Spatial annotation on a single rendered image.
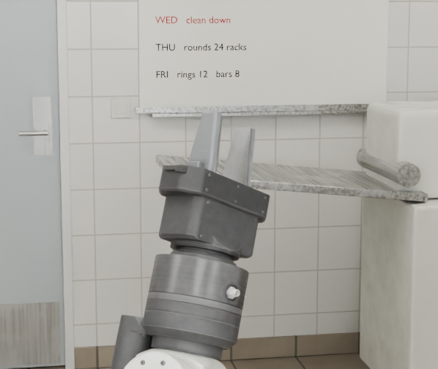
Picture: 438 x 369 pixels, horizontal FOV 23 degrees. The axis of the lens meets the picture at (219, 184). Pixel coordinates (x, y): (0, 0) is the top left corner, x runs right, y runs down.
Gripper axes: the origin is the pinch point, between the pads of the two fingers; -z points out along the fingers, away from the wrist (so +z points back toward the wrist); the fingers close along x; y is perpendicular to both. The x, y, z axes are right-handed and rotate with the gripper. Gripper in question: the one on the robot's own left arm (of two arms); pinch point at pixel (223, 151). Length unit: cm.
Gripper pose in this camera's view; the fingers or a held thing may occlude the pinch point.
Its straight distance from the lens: 100.9
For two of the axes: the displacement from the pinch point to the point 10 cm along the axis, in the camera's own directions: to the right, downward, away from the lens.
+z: -1.8, 9.6, -2.1
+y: -7.2, 0.2, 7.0
